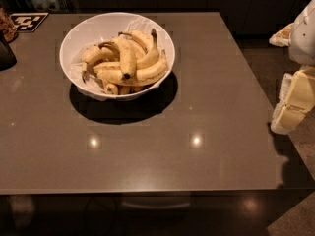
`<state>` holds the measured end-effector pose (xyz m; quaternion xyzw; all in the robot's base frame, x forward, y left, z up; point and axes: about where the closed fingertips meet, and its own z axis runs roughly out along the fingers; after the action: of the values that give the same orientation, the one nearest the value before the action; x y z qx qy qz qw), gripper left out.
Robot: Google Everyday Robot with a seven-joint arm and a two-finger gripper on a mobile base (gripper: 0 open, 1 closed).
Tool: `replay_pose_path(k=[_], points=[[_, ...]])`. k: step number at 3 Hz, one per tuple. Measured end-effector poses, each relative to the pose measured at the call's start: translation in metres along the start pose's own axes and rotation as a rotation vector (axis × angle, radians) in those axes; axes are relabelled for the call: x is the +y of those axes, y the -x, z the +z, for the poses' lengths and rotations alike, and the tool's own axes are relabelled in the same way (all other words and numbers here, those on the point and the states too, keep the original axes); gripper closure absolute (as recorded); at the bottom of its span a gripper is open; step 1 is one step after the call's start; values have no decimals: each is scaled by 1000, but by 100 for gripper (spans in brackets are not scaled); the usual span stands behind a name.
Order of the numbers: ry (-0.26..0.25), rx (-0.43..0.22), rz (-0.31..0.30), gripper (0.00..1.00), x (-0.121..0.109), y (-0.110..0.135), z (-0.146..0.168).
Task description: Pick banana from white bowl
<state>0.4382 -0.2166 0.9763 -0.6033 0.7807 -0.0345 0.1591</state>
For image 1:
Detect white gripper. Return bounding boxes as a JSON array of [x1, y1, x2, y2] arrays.
[[271, 66, 315, 135]]

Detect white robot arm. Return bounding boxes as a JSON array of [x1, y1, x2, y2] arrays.
[[269, 0, 315, 135]]

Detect yellow banana right upright stem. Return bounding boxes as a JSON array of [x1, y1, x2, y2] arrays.
[[137, 29, 159, 70]]

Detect yellow banana back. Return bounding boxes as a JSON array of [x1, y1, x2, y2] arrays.
[[119, 30, 153, 53]]

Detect small banana front left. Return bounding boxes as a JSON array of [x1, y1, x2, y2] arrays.
[[103, 82, 119, 95]]

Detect white bowl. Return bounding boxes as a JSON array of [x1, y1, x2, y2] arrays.
[[59, 13, 175, 101]]

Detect black white fiducial marker card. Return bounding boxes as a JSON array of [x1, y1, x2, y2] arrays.
[[10, 13, 48, 32]]

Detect dark object left edge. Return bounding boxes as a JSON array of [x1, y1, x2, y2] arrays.
[[0, 31, 17, 70]]

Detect snack jar left edge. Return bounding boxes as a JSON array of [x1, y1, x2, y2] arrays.
[[0, 8, 18, 42]]

